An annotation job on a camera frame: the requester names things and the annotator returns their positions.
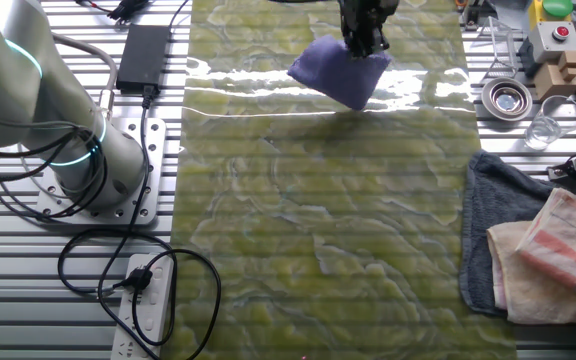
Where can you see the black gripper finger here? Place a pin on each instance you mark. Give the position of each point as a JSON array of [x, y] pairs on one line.
[[357, 45], [378, 41]]

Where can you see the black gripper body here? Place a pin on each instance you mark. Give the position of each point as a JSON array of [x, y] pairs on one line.
[[365, 15]]

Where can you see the purple microfibre cloth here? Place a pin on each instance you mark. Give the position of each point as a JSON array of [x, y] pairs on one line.
[[333, 75]]

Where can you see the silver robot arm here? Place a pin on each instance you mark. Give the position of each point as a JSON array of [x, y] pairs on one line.
[[18, 90]]

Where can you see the clear acrylic stand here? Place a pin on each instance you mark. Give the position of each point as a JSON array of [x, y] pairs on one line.
[[500, 47]]

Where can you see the steel bowl with beige rim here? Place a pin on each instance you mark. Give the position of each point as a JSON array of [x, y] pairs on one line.
[[507, 100]]

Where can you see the grey box with red button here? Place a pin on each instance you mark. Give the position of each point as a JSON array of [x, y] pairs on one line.
[[553, 42]]

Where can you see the large wooden block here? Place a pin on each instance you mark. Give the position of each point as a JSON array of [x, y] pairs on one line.
[[553, 82]]

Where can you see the yellow box with green button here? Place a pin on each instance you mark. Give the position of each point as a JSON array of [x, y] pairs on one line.
[[558, 7]]

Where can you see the green marble pattern mat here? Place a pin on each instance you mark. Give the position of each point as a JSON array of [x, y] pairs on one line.
[[318, 225]]

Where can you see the clear glass cup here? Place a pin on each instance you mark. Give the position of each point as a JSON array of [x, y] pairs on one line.
[[553, 122]]

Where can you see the small wooden block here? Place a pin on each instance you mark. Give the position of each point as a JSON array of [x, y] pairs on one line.
[[570, 59]]

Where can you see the dark grey towel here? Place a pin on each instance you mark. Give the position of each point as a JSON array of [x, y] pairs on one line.
[[493, 200]]

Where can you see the black power adapter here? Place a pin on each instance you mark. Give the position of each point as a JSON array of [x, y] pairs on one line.
[[143, 57]]

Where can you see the pink striped towel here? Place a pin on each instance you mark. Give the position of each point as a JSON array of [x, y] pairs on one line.
[[568, 240]]

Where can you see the beige towel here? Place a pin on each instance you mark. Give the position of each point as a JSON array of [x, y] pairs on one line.
[[518, 280]]

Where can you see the white power strip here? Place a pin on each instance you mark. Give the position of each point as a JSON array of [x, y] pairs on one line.
[[143, 310]]

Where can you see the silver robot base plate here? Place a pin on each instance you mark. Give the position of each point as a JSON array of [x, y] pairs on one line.
[[153, 135]]

